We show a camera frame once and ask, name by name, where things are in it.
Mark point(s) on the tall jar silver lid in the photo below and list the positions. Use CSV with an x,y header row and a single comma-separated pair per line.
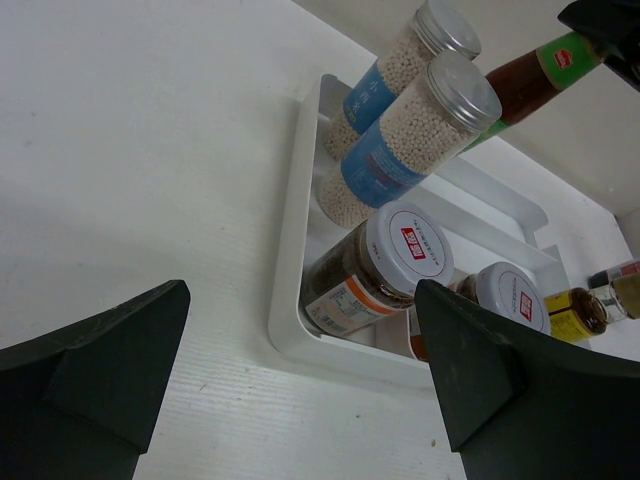
x,y
441,112

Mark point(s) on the small bottle blue label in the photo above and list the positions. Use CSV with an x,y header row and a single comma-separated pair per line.
x,y
436,26

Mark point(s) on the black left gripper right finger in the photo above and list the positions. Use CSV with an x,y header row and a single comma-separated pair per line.
x,y
519,404

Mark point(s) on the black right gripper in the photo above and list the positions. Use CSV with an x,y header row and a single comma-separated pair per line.
x,y
613,26

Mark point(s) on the red sauce bottle yellow cap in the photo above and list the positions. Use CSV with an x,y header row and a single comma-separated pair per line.
x,y
529,82

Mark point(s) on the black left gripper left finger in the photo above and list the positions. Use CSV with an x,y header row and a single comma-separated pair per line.
x,y
82,402

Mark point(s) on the white divided organizer tray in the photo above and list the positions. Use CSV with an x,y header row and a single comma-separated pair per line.
x,y
485,220

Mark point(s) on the small yellow label bottle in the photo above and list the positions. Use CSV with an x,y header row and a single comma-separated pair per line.
x,y
575,315

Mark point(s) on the spice jar white red lid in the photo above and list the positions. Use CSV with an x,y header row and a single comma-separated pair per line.
x,y
504,289

